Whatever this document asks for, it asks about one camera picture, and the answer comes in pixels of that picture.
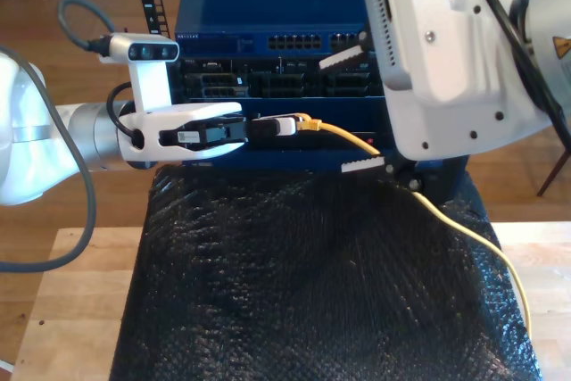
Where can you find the black rack server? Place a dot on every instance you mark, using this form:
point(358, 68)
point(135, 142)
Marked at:
point(285, 84)

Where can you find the black metal chair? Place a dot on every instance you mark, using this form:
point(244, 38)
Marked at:
point(555, 170)

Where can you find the black bubble wrap mat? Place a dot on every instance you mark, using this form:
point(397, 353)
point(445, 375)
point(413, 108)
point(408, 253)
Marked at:
point(312, 309)

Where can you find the dark rack base plate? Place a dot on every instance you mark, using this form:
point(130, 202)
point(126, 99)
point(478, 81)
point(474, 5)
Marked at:
point(276, 160)

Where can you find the blue network switch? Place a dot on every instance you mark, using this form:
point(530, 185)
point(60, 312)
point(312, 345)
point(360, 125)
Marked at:
point(267, 2)

